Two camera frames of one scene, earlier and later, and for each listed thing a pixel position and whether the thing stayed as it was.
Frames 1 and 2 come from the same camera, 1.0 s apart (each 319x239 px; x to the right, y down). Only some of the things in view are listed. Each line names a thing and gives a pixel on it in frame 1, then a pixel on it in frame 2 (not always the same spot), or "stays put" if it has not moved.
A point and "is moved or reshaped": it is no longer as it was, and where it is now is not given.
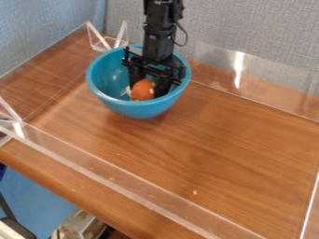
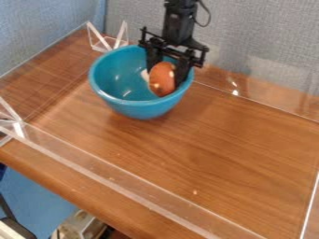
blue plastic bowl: [109, 80] stays put
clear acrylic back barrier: [278, 77] stays put
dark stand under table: [13, 221] stays put
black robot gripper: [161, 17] → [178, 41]
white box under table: [81, 226] stays put
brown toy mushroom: [141, 91] is moved or reshaped
